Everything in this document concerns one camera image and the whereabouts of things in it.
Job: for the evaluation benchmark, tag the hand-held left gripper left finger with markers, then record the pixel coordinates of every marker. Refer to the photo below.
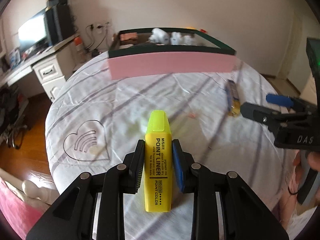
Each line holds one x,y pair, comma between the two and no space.
138,170

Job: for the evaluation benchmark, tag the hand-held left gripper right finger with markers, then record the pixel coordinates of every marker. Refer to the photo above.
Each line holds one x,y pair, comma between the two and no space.
178,166

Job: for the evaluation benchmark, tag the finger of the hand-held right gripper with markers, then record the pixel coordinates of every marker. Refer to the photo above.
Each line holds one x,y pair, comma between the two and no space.
278,99
257,113

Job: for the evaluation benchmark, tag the yellow highlighter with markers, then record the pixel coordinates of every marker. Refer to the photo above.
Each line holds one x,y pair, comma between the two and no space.
158,155

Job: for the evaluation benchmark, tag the pink box with dark rim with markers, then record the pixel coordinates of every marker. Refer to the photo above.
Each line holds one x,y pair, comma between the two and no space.
172,63

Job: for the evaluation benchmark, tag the rose gold cylinder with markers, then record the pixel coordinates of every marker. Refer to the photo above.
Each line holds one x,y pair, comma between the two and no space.
128,37

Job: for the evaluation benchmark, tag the person's right hand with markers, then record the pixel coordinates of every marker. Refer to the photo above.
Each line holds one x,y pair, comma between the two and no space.
315,160

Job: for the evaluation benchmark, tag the person's pink clothing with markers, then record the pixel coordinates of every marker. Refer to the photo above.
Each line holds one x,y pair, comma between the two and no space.
287,187

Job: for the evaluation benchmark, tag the pink bedding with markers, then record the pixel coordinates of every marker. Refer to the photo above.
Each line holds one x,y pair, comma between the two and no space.
15,210

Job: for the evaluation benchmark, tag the white desk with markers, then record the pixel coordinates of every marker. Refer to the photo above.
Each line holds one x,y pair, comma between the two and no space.
50,72

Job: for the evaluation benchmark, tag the bottle with orange cap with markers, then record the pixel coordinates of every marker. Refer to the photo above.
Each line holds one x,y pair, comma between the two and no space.
79,51

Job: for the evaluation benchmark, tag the black office chair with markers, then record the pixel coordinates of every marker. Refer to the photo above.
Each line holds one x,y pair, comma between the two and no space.
11,115

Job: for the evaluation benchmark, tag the black computer tower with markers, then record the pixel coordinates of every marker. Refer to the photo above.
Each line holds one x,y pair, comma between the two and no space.
61,25

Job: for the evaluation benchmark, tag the blue box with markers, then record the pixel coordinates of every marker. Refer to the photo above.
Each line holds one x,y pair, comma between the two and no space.
14,58

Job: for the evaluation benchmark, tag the black computer monitor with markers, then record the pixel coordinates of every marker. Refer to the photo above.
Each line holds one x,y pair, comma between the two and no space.
32,33

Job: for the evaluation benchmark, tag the white wall sockets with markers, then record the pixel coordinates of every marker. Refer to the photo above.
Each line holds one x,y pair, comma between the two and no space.
101,25

